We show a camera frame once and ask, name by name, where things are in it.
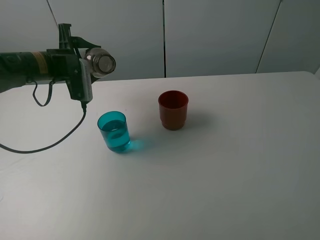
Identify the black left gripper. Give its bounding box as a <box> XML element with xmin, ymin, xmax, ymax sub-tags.
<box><xmin>46</xmin><ymin>23</ymin><xmax>101</xmax><ymax>101</ymax></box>

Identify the smoky translucent plastic bottle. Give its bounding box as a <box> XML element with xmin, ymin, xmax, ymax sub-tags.
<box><xmin>84</xmin><ymin>47</ymin><xmax>116</xmax><ymax>79</ymax></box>

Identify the teal translucent plastic cup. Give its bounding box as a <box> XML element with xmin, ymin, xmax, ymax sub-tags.
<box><xmin>97</xmin><ymin>111</ymin><xmax>131</xmax><ymax>153</ymax></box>

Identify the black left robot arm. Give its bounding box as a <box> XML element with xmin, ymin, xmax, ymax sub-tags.
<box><xmin>0</xmin><ymin>23</ymin><xmax>101</xmax><ymax>101</ymax></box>

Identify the red plastic cup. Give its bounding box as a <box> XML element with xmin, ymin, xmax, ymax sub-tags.
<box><xmin>158</xmin><ymin>90</ymin><xmax>189</xmax><ymax>131</ymax></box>

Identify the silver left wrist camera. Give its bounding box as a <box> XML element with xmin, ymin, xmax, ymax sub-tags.
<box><xmin>79</xmin><ymin>58</ymin><xmax>93</xmax><ymax>104</ymax></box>

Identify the black camera cable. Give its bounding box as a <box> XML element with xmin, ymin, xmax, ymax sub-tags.
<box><xmin>0</xmin><ymin>79</ymin><xmax>88</xmax><ymax>154</ymax></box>

